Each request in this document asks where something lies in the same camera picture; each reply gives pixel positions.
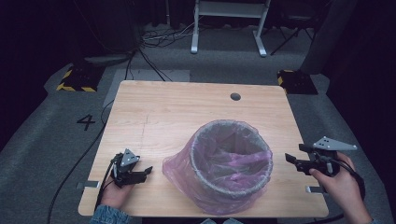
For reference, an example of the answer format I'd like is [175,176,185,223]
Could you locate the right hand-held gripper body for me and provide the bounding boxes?
[298,135,359,178]

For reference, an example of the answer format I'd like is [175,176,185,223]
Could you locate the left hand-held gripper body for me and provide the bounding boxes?
[110,147,141,189]

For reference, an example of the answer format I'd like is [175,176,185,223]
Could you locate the pink plastic bag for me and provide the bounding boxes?
[161,119,275,217]

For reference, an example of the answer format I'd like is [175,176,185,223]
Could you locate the green plastic bin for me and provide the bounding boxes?
[189,119,275,201]

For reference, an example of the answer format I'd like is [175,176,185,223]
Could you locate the person's left hand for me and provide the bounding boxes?
[100,178,135,211]

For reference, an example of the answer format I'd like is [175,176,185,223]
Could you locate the person's right hand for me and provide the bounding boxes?
[308,151,364,213]

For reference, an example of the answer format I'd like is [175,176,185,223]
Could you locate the grey tape strip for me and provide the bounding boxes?
[304,185,329,195]
[76,180,101,190]

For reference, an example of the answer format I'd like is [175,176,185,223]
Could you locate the black yellow striped base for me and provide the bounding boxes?
[55,63,106,93]
[276,68,319,96]

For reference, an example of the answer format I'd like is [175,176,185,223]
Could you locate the person's legs in jeans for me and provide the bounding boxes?
[200,217,245,224]

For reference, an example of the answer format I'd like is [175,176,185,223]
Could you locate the grey flat stand base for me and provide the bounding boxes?
[83,53,134,67]

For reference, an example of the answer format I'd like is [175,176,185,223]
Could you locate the grey curtain column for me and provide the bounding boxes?
[299,0,360,76]

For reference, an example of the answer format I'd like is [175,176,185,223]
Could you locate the black tripod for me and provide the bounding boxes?
[268,17,316,57]

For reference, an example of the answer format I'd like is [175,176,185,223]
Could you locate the white metal stand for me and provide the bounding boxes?
[190,0,273,58]

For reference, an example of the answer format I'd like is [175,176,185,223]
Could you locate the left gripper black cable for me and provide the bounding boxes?
[93,154,119,213]

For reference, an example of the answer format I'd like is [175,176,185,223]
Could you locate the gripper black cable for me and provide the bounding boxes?
[93,154,119,213]
[314,158,367,224]

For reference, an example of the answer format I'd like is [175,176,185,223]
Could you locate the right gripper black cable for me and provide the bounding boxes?
[314,158,367,224]

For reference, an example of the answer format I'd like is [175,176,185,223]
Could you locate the long black floor cable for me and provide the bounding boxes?
[46,98,116,224]

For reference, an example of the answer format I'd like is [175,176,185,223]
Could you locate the thin black floor cable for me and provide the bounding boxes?
[123,48,174,83]

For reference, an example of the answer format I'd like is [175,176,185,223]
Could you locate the tangle of floor cables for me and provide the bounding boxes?
[140,21,201,49]

